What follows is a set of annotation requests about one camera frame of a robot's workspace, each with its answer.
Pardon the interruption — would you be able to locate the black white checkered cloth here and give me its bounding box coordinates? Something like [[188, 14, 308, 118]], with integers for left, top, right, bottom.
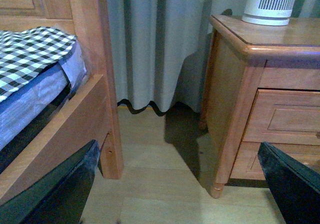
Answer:
[[0, 27, 77, 101]]

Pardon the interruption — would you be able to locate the wooden bed frame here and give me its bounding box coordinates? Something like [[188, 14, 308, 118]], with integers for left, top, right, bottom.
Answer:
[[0, 0, 124, 203]]

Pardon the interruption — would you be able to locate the grey curtain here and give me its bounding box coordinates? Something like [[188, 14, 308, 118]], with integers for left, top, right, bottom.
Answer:
[[104, 0, 320, 114]]

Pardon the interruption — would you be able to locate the wooden drawer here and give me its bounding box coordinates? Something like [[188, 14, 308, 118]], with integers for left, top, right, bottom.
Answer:
[[230, 142, 320, 180], [242, 89, 320, 146]]

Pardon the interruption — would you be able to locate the wooden nightstand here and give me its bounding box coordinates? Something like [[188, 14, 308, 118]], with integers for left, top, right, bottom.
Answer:
[[200, 15, 320, 198]]

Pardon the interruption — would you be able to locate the white cylindrical air purifier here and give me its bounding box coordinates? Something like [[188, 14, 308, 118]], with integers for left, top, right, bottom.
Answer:
[[242, 0, 295, 26]]

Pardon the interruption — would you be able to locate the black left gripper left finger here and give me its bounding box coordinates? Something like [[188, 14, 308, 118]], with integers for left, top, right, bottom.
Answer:
[[0, 140, 100, 223]]

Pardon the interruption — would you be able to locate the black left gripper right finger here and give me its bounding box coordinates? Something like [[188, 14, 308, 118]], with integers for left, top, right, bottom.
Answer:
[[257, 142, 320, 223]]

